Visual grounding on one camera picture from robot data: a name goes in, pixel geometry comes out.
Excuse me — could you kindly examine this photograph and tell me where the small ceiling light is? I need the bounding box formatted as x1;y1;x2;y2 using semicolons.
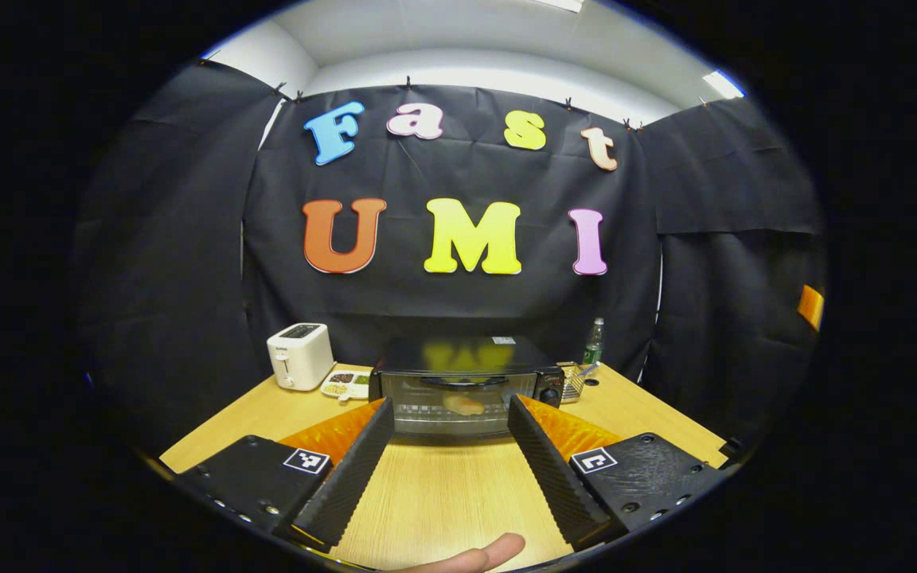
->
704;70;746;100

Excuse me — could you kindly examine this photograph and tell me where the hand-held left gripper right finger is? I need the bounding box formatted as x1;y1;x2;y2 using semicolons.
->
506;394;726;552

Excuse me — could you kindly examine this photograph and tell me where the black backdrop cloth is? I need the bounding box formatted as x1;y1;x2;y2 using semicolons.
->
72;60;829;454

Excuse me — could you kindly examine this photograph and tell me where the clear plastic water bottle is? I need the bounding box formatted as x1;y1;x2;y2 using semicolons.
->
583;318;605;367

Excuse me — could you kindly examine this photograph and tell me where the black electric oven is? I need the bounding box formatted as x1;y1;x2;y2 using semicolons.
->
369;336;565;437

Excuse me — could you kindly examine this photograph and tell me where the white toaster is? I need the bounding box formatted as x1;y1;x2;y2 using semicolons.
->
267;323;335;391

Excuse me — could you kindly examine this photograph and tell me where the white divided snack tray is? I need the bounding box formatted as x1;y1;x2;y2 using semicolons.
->
321;370;372;401

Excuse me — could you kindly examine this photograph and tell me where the metal mesh holder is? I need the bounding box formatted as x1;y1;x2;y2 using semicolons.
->
558;362;587;403

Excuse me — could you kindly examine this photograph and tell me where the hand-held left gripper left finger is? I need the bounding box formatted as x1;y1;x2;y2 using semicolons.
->
174;397;396;550

